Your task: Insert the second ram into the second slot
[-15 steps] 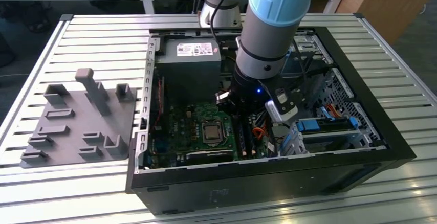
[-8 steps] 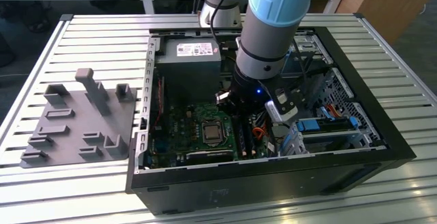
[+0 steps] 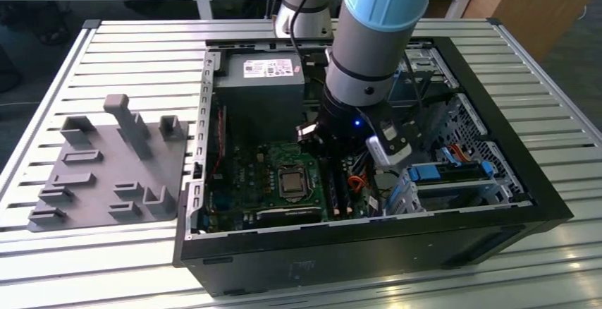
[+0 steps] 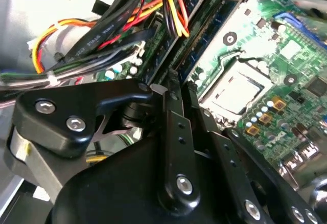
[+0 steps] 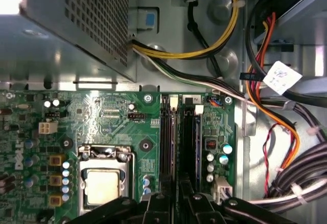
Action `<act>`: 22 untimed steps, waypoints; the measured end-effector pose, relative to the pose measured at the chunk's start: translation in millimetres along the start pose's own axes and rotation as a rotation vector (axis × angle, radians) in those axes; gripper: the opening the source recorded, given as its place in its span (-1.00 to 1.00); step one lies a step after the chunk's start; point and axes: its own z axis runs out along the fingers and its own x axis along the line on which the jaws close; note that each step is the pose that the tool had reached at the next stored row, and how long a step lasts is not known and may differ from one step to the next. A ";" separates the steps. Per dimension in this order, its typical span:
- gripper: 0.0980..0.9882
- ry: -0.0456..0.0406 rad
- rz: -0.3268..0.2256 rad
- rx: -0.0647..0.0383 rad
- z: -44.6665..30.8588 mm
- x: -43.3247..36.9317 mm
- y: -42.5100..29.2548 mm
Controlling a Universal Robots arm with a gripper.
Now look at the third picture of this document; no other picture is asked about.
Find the grey power supply unit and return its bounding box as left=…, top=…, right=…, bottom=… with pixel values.
left=214, top=51, right=312, bottom=144

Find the silver CPU in socket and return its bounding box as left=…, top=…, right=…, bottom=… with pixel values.
left=277, top=169, right=312, bottom=201

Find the green motherboard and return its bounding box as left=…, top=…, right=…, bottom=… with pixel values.
left=202, top=139, right=373, bottom=232

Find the blue disk carrier with disk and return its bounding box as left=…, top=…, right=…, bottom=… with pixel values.
left=408, top=160, right=495, bottom=185

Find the silver drive cage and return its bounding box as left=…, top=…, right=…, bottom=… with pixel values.
left=388, top=46, right=460, bottom=112

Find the black graphics card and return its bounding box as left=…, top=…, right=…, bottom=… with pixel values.
left=253, top=205, right=325, bottom=224

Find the silver disk bay cage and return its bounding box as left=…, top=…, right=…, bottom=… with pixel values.
left=385, top=162, right=536, bottom=217

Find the black open PC case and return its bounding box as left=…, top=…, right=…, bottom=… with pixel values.
left=172, top=36, right=576, bottom=298

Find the wooden cabinet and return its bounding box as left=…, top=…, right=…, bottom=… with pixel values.
left=463, top=0, right=602, bottom=63

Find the grey parts rack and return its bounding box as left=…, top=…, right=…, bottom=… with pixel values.
left=27, top=93, right=191, bottom=233

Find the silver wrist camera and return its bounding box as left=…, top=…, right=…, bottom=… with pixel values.
left=365, top=134, right=413, bottom=166

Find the orange wire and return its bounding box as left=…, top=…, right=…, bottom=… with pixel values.
left=348, top=176, right=376, bottom=194

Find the black cable bundle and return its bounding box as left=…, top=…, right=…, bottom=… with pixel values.
left=389, top=92, right=460, bottom=140

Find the thin red wire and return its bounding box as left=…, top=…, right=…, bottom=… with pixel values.
left=210, top=106, right=228, bottom=180

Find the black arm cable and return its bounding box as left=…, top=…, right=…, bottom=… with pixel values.
left=287, top=0, right=316, bottom=58

